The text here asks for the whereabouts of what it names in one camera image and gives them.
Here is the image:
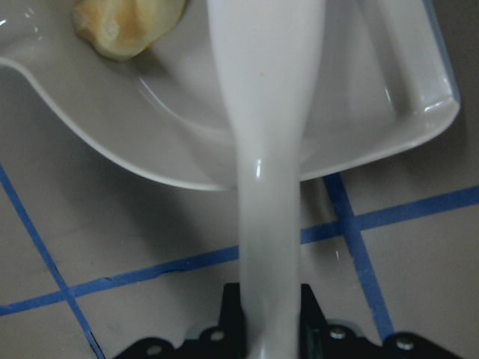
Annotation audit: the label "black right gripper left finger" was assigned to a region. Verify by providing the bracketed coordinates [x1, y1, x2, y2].
[219, 283, 245, 333]

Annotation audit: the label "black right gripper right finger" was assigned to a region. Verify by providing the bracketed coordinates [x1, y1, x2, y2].
[300, 283, 326, 337]

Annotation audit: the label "beige plastic dustpan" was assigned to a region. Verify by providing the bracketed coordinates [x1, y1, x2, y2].
[0, 0, 461, 192]

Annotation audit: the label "beige hand brush black bristles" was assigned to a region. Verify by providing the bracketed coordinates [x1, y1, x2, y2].
[207, 1, 326, 358]

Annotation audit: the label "yellow apple slice toy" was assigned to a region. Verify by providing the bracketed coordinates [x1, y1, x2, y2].
[72, 1, 186, 61]

